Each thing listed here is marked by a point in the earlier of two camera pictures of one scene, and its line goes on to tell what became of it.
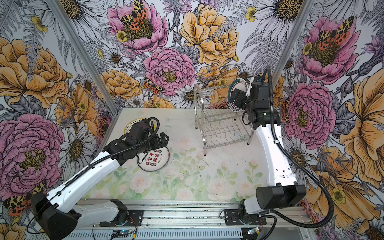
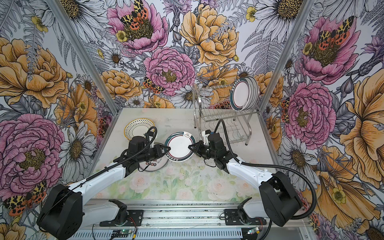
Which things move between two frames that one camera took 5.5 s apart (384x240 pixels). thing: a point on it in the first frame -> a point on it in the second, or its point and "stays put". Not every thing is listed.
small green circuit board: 121,233 stays put
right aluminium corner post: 293,40 stays put
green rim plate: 155,159 stays put
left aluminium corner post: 60,11 stays put
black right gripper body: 243,101 -> 209,153
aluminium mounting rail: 180,220 stays put
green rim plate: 241,84 -> 179,142
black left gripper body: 151,143 -> 149,154
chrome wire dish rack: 218,123 stays put
